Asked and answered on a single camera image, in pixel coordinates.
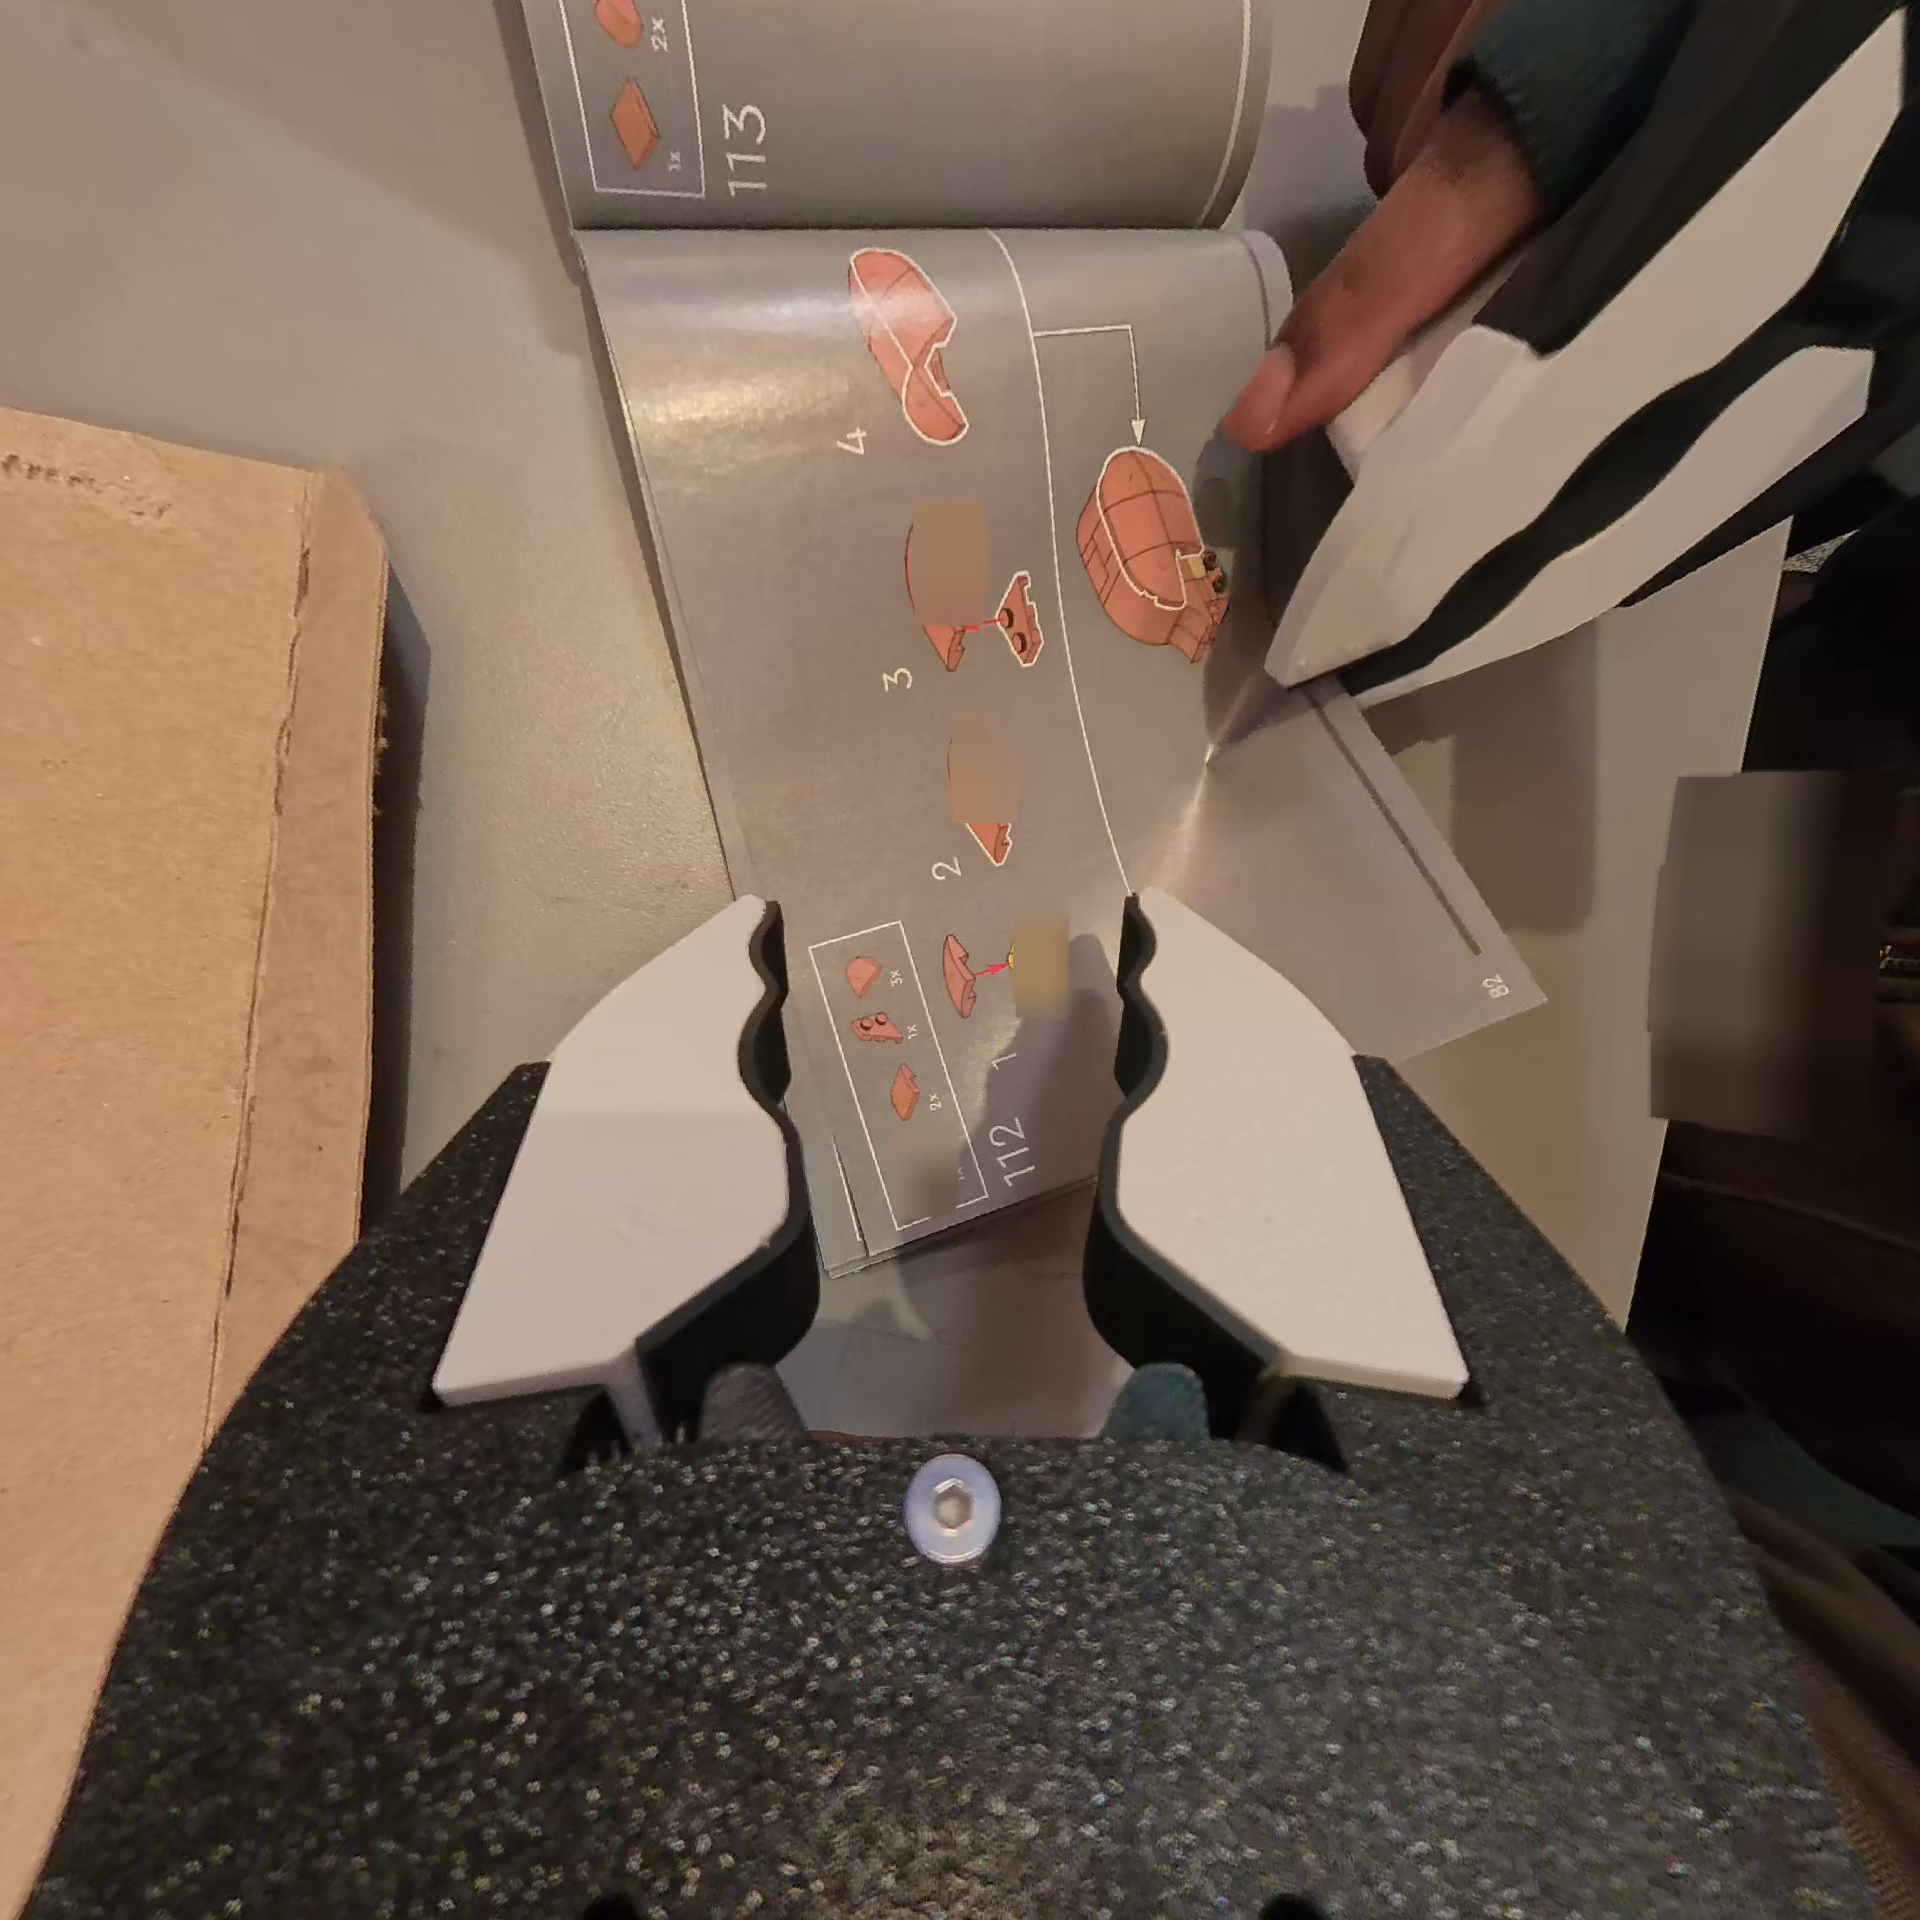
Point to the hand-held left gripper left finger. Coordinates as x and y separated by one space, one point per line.
617 1202

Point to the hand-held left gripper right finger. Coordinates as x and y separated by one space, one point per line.
1276 1202

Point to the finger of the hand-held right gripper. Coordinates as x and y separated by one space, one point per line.
1396 524
1682 524

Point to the grey building instruction booklet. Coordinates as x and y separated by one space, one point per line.
781 599

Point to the person's right forearm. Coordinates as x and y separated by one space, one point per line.
1559 107

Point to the white desk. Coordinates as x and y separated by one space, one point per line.
300 224

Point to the person's right hand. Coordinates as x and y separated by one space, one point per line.
1396 284

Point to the dark brown bag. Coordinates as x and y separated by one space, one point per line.
1799 1290

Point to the brown cardboard box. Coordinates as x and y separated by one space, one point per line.
149 902

